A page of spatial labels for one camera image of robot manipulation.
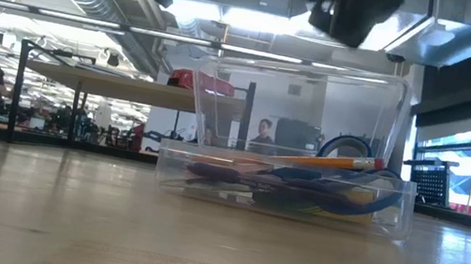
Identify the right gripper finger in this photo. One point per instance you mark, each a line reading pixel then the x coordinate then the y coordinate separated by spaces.
pixel 349 24

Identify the orange pencil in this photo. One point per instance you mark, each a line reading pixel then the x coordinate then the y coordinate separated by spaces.
pixel 326 160

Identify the dark purple pen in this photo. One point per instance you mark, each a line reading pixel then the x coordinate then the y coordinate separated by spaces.
pixel 215 172

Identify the clear plastic pencil case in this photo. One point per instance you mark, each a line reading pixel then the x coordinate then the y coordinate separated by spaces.
pixel 171 179

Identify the red stapler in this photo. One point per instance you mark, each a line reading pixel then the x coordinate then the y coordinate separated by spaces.
pixel 187 79

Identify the wooden shelf with black legs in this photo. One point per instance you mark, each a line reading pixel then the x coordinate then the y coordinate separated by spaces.
pixel 128 89

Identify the black background monitor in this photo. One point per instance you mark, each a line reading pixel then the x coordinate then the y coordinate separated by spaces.
pixel 296 137

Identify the black perforated rack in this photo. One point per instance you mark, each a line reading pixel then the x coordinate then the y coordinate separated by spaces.
pixel 433 184

